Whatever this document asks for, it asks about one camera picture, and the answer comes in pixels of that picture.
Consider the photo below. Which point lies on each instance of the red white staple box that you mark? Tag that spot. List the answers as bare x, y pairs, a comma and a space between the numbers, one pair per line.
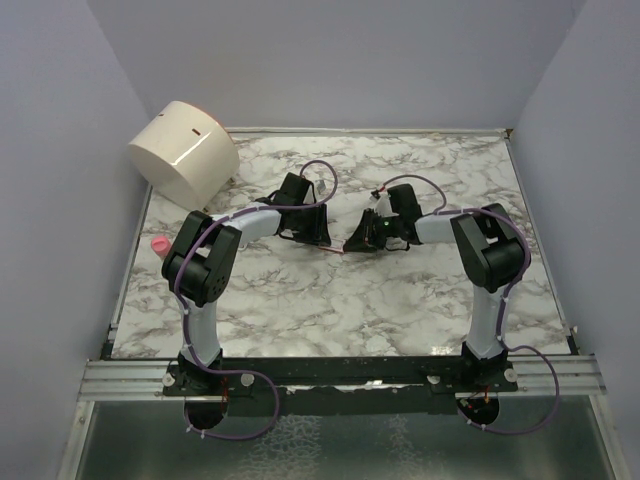
333, 249

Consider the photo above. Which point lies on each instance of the cream round bread box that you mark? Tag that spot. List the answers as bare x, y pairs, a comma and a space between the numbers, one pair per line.
185, 154

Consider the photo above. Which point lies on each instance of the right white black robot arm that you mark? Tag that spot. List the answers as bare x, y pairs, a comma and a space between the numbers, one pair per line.
493, 252

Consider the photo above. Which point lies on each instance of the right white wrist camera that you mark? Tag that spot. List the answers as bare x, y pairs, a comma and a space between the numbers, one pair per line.
382, 203

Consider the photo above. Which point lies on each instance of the pink capped bottle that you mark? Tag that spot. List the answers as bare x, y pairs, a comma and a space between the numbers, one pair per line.
161, 246

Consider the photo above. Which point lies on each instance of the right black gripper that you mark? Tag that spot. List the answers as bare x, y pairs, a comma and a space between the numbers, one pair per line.
363, 236

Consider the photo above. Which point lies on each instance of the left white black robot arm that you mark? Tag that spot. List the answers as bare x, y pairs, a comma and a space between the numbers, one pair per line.
200, 261

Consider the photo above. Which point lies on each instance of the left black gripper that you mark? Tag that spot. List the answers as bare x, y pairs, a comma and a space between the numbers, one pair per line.
319, 232

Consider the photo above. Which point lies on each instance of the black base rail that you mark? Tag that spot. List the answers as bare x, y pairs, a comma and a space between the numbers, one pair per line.
327, 386

